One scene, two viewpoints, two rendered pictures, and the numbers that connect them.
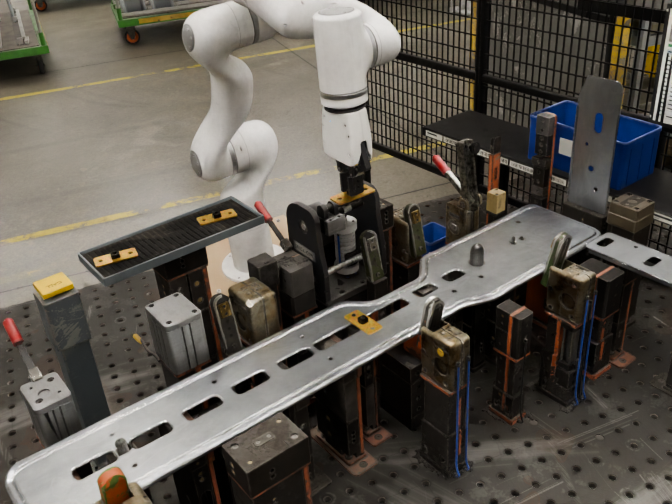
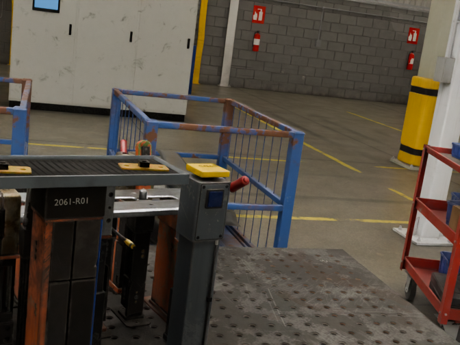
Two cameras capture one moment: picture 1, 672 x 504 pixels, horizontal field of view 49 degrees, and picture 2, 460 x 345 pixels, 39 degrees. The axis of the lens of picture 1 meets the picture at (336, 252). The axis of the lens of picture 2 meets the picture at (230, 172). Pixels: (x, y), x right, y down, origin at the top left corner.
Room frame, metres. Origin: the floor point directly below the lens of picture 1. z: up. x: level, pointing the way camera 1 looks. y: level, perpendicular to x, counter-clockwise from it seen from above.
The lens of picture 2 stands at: (2.38, 0.63, 1.42)
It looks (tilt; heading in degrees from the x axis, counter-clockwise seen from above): 13 degrees down; 182
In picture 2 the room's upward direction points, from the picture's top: 7 degrees clockwise
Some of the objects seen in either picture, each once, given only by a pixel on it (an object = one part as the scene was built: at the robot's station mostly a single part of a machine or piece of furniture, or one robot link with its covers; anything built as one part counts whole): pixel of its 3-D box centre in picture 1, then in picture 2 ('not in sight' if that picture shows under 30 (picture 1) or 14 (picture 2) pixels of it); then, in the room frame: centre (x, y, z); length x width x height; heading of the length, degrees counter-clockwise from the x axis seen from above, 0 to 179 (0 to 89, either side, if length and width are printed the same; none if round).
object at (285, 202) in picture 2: not in sight; (187, 188); (-1.28, 0.27, 0.47); 1.20 x 0.80 x 0.95; 21
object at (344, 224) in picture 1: (340, 286); not in sight; (1.44, -0.01, 0.94); 0.18 x 0.13 x 0.49; 126
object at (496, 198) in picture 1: (493, 254); not in sight; (1.64, -0.41, 0.88); 0.04 x 0.04 x 0.36; 36
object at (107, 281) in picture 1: (174, 237); (70, 170); (1.36, 0.34, 1.16); 0.37 x 0.14 x 0.02; 126
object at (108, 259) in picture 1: (115, 255); (144, 164); (1.28, 0.44, 1.17); 0.08 x 0.04 x 0.01; 114
